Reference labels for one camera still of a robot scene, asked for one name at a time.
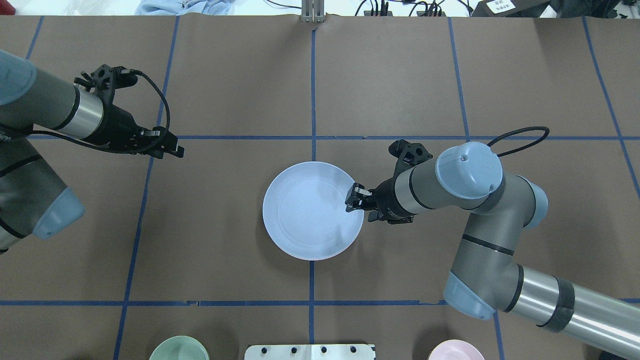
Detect black cable bundle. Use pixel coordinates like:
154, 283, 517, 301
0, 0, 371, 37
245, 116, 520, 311
265, 0, 473, 18

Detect green bowl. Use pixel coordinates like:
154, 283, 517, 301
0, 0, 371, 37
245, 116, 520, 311
149, 335, 210, 360

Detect grey metal clamp bracket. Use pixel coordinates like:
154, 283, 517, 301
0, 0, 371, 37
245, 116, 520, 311
301, 0, 326, 24

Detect second grey robot arm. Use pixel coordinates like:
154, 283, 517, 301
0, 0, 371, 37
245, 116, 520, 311
345, 139, 640, 360

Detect pink bowl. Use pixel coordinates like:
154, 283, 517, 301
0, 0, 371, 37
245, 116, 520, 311
427, 339, 485, 360

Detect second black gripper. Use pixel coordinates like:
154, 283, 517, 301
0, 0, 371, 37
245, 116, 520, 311
344, 140, 434, 224

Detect light blue cloth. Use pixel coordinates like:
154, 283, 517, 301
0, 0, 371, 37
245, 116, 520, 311
134, 0, 233, 16

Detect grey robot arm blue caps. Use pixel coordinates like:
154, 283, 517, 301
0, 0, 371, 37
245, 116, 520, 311
0, 50, 185, 254

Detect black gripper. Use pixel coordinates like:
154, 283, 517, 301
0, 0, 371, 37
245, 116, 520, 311
74, 64, 185, 159

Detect blue plate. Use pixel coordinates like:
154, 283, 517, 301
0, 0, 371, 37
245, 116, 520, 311
262, 161, 365, 261

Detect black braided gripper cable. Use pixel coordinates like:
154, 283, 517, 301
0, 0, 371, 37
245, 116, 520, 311
0, 69, 172, 153

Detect black box with label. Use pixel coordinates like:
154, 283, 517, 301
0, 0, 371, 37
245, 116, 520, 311
471, 0, 552, 18

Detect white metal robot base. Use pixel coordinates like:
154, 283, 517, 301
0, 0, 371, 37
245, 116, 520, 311
244, 343, 377, 360

